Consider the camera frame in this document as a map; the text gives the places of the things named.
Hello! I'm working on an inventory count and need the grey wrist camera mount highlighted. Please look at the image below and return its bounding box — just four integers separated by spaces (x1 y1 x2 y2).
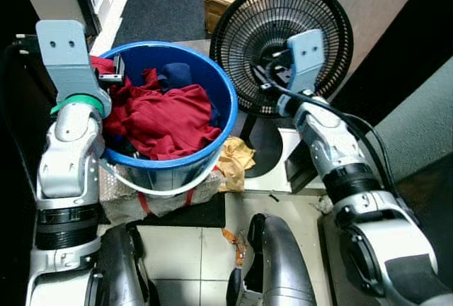
285 29 326 98
35 19 114 117

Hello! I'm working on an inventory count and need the small orange scrap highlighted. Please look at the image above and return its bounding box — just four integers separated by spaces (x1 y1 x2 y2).
221 227 248 266

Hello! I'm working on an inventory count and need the plastic wrapped box red strap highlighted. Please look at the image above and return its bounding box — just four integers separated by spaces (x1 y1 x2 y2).
99 168 224 226

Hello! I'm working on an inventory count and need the blue plastic bucket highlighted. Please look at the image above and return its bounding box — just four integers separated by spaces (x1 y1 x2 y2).
96 40 240 195

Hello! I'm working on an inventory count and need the navy blue garment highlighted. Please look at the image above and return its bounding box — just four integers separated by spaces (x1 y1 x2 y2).
156 62 196 93

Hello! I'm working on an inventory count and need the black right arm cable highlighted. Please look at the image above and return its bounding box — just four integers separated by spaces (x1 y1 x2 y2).
258 79 398 202

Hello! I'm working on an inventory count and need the yellow crumpled cloth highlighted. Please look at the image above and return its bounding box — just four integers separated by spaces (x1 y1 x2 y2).
215 136 258 193

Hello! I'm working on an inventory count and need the red cloth garment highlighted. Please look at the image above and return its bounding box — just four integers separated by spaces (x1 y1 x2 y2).
91 56 224 162

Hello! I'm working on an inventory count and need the left robot leg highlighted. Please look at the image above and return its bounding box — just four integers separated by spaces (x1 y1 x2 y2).
84 223 154 306

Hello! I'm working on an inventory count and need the dark grey floor mat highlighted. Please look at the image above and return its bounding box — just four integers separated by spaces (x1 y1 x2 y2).
112 0 236 49

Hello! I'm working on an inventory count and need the right robot leg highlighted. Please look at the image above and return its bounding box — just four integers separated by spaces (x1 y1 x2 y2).
226 213 319 306

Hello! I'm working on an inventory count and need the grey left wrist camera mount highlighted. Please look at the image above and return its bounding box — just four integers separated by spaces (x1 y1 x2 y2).
35 19 114 117

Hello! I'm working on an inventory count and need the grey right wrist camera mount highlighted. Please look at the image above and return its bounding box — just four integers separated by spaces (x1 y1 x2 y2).
285 29 326 98

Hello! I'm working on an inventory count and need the black standing fan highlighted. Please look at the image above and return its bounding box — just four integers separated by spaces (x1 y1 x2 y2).
210 0 355 180

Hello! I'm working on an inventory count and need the robot leg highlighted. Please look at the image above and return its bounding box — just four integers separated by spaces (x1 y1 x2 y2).
226 213 319 306
84 223 154 306

